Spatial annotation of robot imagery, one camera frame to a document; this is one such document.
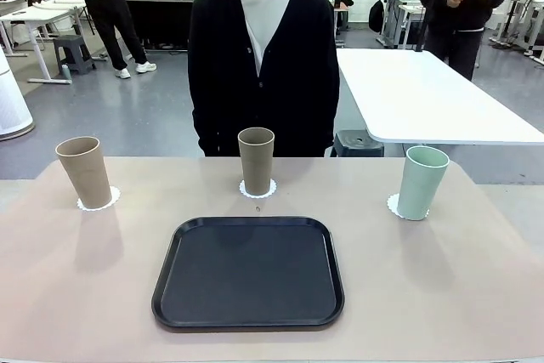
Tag pale green cup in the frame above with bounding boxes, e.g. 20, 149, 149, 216
398, 145, 451, 222

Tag olive brown cup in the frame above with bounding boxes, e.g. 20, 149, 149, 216
237, 127, 275, 196

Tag light tan cup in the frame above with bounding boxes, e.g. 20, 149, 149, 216
54, 135, 114, 209

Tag person left forearm black sleeve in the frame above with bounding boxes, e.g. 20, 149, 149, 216
316, 94, 341, 151

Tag person right forearm black sleeve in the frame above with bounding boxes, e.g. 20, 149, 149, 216
189, 94, 218, 156

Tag person in black hoodie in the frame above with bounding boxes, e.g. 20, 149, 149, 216
417, 0, 517, 82

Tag black backpack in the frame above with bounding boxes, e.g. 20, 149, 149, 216
367, 0, 386, 33

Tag large white table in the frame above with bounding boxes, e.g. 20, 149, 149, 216
335, 47, 544, 160

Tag dark grey plastic stool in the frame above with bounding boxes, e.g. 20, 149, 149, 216
330, 128, 386, 158

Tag person in black cardigan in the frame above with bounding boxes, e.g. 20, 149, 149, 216
187, 0, 341, 158

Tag black draped table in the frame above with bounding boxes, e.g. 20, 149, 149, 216
121, 0, 205, 50

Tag black plastic tray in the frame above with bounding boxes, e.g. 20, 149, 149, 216
150, 216, 346, 333

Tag grey step stool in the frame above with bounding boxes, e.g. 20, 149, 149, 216
52, 33, 95, 75

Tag white cylindrical air purifier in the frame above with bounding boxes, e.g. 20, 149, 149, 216
0, 46, 35, 141

